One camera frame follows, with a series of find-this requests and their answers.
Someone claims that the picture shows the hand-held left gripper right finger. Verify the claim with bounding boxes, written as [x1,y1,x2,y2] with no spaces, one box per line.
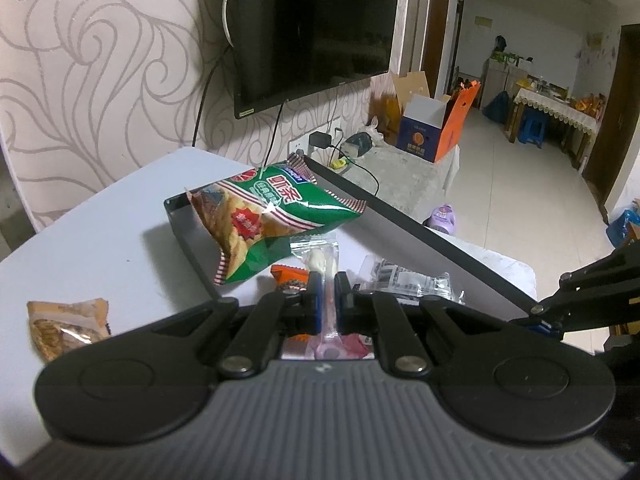
[334,271,523,378]

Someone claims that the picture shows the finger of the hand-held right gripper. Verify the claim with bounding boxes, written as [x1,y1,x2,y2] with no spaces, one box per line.
[520,310,640,345]
[532,241,640,318]

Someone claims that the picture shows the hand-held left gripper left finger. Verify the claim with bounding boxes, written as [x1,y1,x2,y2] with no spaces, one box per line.
[145,271,325,380]

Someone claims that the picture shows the small orange snack packet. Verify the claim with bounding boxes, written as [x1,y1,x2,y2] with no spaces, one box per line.
[270,264,312,295]

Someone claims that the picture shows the clear white candy stick packet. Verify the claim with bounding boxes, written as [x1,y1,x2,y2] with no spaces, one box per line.
[290,240,346,361]

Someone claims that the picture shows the black cardboard box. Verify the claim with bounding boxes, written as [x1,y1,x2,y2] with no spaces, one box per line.
[164,156,543,321]

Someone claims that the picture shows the green snack bag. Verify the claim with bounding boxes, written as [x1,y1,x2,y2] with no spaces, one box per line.
[186,156,368,286]

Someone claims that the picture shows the brown pastry packet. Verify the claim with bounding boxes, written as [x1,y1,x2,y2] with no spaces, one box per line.
[26,298,112,365]

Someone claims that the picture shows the blue plastic bag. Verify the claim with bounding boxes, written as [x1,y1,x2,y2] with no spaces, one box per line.
[606,200,640,246]

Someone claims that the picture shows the purple bottle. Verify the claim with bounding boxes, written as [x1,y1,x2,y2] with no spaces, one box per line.
[422,202,458,235]

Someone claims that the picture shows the grey stone bench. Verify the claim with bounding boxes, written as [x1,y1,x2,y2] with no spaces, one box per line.
[320,145,461,221]

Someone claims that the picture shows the grey-green bag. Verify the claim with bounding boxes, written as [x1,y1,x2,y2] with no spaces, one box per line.
[341,131,375,159]

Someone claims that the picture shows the brown wooden door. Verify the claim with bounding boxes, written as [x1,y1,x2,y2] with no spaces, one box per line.
[582,25,640,221]

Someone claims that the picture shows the blue plastic stool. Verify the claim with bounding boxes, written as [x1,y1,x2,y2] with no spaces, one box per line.
[518,107,548,148]

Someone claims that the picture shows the white plastic bag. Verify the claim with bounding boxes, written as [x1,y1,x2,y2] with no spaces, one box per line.
[364,116,387,148]

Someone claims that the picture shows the table with lace cloth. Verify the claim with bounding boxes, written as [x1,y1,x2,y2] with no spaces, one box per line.
[507,87,601,161]

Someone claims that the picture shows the orange and blue cardboard box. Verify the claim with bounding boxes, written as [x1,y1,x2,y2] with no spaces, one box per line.
[391,71,482,163]

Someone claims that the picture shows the dark blue bag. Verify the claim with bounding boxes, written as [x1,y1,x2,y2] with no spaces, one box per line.
[482,90,513,123]

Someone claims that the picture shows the grey cabinet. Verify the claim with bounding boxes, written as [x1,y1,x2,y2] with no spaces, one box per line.
[482,55,531,111]

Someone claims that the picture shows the black television cable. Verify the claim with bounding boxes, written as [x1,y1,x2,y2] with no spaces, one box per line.
[192,47,226,147]

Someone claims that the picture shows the black wall television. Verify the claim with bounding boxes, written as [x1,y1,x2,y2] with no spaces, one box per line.
[222,0,403,121]

